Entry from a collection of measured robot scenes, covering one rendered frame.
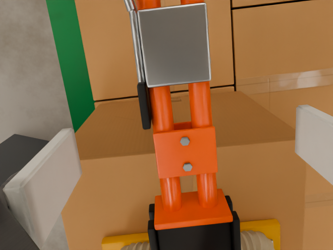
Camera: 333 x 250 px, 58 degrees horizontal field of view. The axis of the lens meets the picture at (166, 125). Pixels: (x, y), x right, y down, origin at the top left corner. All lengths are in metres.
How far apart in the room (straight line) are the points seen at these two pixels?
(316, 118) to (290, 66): 0.74
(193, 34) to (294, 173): 0.31
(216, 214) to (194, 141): 0.08
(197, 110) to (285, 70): 0.62
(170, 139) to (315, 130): 0.16
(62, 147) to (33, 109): 1.37
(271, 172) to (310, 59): 0.49
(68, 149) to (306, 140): 0.13
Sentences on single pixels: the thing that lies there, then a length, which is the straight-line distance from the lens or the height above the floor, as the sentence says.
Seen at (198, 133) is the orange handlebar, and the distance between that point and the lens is 0.30.
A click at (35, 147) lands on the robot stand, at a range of 1.47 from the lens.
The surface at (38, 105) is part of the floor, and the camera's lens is 1.51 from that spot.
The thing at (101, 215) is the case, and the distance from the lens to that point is 0.52.
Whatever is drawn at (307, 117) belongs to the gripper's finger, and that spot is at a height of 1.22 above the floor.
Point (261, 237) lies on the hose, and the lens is 0.47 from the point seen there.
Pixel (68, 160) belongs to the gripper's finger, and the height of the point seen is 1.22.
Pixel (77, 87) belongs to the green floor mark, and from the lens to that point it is 1.44.
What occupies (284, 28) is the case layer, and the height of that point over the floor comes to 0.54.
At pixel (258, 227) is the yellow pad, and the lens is 0.53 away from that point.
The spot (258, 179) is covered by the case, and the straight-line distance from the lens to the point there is 0.51.
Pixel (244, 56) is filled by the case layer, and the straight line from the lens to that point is 0.86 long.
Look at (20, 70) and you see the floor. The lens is 1.51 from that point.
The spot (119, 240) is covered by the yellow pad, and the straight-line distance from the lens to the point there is 0.52.
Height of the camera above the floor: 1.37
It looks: 73 degrees down
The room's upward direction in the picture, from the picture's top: 175 degrees clockwise
